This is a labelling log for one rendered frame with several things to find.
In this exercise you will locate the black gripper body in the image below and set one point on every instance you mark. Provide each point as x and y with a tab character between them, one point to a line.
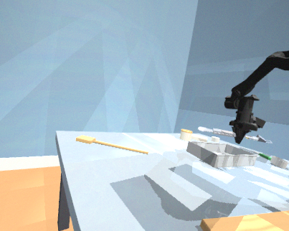
243	120

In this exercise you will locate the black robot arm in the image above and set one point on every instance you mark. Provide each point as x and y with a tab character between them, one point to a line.
237	99

